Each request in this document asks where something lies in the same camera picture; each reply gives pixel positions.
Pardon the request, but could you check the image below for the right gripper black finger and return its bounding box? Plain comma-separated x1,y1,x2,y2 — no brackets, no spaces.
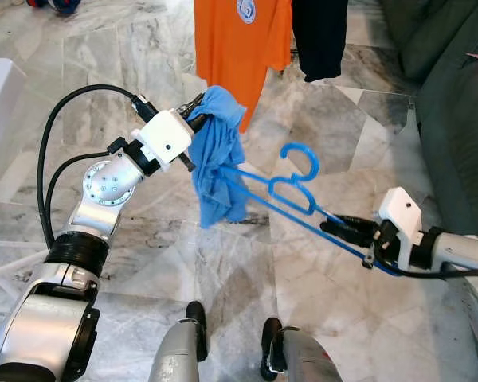
333,214,381,232
323,227,377,248

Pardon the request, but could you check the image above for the blue cloth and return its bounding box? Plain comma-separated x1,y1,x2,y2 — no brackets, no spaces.
187,85,249,229

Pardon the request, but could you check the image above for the blue plastic hanger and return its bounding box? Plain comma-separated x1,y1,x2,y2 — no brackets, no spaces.
215,142,403,277

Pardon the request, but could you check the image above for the orange t-shirt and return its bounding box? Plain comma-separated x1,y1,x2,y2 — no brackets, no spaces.
194,0,294,134

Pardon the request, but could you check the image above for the grey robot right leg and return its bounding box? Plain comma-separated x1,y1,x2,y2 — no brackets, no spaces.
261,317,343,382

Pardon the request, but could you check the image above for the grey robot leg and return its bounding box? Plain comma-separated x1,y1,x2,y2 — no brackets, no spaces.
261,317,343,382
147,301,208,382

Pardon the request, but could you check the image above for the navy blue t-shirt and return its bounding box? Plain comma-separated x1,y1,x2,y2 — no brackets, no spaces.
291,0,350,83

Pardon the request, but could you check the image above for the green leather sofa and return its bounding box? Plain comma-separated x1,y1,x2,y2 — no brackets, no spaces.
378,0,478,240

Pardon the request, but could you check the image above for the grey robot left leg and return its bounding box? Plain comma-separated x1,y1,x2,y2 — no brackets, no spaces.
147,301,208,382

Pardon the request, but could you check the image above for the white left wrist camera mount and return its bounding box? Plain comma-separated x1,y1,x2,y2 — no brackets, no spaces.
135,110,196,172

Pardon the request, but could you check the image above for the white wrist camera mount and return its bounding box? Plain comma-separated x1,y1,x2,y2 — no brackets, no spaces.
377,187,423,267
135,110,196,172

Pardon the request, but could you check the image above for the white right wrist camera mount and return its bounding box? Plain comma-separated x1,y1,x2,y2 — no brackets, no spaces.
377,187,423,267

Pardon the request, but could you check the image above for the long black left arm cable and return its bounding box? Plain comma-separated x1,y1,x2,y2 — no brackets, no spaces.
36,84,156,251

